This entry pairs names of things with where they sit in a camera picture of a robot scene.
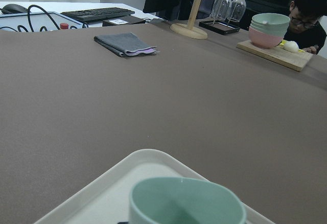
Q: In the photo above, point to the green plastic cup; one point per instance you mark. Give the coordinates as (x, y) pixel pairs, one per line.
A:
(183, 200)

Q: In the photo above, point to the black rectangular tray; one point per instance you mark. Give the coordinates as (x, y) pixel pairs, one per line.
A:
(219, 27)

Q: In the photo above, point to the cream rectangular tray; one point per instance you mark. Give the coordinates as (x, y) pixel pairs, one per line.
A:
(106, 199)

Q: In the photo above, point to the folded grey cloth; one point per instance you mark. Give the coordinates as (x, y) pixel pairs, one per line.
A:
(125, 44)

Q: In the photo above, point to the wooden mug tree stand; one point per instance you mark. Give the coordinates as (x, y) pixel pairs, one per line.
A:
(189, 30)

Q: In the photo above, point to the black box white label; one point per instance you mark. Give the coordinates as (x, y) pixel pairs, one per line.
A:
(126, 20)

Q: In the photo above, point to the black keyboard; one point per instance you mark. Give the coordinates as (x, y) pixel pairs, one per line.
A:
(100, 14)

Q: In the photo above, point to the right wine glass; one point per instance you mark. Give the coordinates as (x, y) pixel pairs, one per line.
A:
(238, 8)

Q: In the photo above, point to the stacked green pink bowls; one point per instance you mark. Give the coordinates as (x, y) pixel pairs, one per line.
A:
(267, 30)

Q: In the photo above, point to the white onion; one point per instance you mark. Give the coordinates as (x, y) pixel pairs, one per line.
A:
(291, 46)

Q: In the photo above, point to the wooden cutting board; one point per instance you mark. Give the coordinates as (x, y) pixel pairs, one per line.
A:
(294, 61)

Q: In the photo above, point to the person in black shirt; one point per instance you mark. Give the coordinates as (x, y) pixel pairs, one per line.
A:
(304, 26)

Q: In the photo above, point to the black computer mouse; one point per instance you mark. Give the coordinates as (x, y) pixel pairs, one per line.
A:
(13, 9)

